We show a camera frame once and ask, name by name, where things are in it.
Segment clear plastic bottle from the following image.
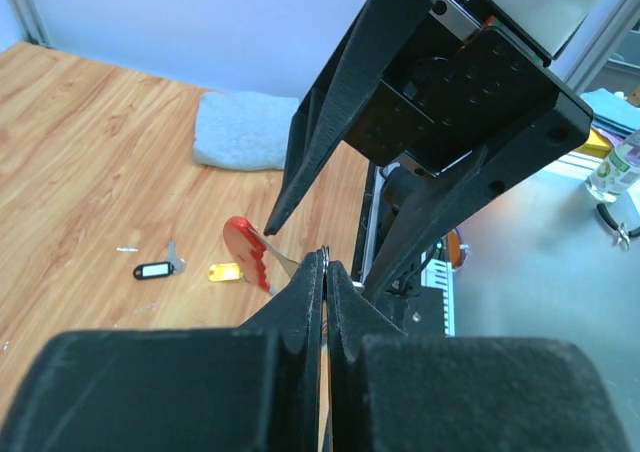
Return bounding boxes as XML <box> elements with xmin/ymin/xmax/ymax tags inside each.
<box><xmin>585</xmin><ymin>131</ymin><xmax>640</xmax><ymax>203</ymax></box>

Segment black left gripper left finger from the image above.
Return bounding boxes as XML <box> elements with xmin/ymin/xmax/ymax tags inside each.
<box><xmin>1</xmin><ymin>251</ymin><xmax>325</xmax><ymax>451</ymax></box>

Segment black handled pliers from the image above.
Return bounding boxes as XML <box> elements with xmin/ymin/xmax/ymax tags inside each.
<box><xmin>596</xmin><ymin>203</ymin><xmax>640</xmax><ymax>250</ymax></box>

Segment grey foam pad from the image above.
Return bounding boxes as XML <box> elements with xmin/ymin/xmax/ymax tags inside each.
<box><xmin>192</xmin><ymin>92</ymin><xmax>299</xmax><ymax>172</ymax></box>

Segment key with yellow tag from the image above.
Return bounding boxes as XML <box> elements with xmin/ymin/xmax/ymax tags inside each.
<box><xmin>207</xmin><ymin>263</ymin><xmax>244</xmax><ymax>283</ymax></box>

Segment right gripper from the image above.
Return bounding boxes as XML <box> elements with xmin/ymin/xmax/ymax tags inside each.
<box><xmin>264</xmin><ymin>0</ymin><xmax>593</xmax><ymax>297</ymax></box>

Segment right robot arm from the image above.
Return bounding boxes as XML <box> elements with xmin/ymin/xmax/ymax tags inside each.
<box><xmin>265</xmin><ymin>0</ymin><xmax>597</xmax><ymax>299</ymax></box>

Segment key with black tag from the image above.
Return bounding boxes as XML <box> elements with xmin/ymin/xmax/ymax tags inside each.
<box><xmin>132</xmin><ymin>241</ymin><xmax>185</xmax><ymax>281</ymax></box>

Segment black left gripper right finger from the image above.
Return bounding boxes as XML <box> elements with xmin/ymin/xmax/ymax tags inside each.
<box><xmin>326</xmin><ymin>262</ymin><xmax>629</xmax><ymax>451</ymax></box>

